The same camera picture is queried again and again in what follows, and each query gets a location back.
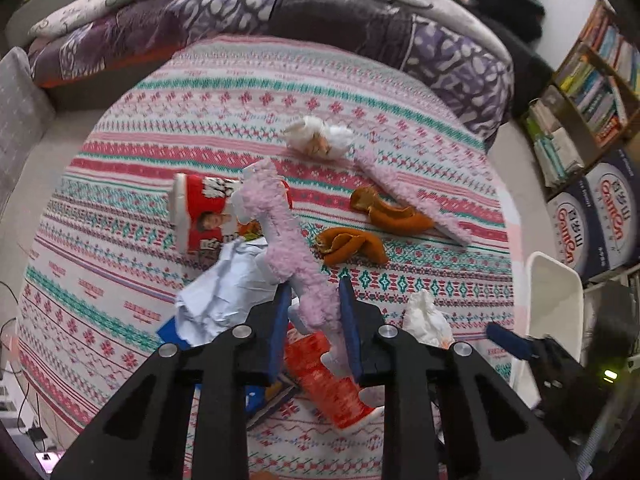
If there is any pink fuzzy sock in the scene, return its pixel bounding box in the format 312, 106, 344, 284
354, 148, 473, 246
243, 158, 350, 377

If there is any blue biscuit box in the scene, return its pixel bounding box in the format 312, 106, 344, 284
156, 316, 299, 430

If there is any white plastic trash bin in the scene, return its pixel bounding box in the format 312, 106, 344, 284
511, 252, 584, 408

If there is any small white tissue wad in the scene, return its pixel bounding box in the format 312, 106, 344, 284
402, 289, 454, 349

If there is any red orange snack wrapper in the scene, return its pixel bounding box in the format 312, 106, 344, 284
284, 323, 384, 434

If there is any lower blue cardboard box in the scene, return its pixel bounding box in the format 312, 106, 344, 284
547, 178, 602, 282

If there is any blue cardboard box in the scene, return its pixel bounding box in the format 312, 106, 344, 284
586, 145, 639, 271
547, 178, 602, 282

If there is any red snack bag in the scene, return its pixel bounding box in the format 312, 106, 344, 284
169, 162, 302, 254

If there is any upper blue cardboard box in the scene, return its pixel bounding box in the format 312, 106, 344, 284
586, 145, 639, 271

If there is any striped patterned bed sheet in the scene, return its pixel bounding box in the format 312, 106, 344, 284
18, 36, 529, 479

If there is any grey pillow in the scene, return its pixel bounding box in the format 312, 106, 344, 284
0, 47, 55, 210

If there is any crumpled white tissue ball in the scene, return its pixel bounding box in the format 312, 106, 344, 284
281, 116, 355, 160

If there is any wooden bookshelf with books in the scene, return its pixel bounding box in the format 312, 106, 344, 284
520, 0, 639, 200

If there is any black cabinet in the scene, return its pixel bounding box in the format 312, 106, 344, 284
480, 14, 553, 119

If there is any purple patterned folded quilt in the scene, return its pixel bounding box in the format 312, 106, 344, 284
27, 0, 514, 142

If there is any black clothes pile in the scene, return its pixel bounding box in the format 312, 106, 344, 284
454, 0, 546, 44

